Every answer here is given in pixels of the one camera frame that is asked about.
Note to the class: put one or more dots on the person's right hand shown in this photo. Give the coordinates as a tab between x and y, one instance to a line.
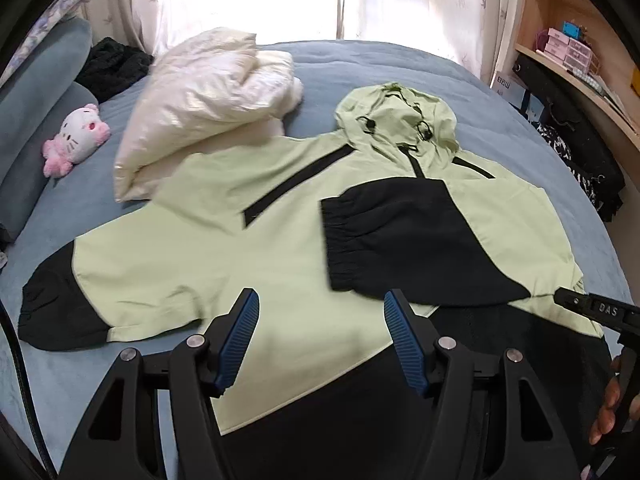
607	405

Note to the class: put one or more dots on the floral blanket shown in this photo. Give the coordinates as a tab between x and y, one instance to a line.
50	15

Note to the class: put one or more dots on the black patterned bag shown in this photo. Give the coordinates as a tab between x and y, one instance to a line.
585	160

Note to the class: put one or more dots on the stack of pink boxes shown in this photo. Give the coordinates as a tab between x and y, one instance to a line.
567	50

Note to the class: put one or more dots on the wooden bookshelf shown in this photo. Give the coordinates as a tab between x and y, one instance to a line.
555	5

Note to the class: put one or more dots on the blue and white box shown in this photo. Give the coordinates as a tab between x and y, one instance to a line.
510	91

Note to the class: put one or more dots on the green and black hooded jacket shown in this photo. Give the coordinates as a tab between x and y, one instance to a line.
280	240

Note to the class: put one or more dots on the blue bed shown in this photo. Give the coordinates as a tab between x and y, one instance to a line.
350	62

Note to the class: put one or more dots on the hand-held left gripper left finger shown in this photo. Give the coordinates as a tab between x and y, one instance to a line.
242	340

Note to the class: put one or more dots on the grey blue pillow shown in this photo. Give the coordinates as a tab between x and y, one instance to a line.
35	180
40	75

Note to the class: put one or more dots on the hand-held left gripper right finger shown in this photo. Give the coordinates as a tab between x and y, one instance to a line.
402	345

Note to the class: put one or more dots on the black knitted garment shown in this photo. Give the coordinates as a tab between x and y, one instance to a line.
112	65

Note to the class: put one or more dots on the pink and white cat plush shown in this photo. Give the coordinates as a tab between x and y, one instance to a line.
80	132

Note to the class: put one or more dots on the cream puffer jacket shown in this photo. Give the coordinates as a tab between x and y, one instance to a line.
200	90

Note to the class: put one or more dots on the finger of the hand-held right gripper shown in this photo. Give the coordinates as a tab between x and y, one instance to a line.
580	302

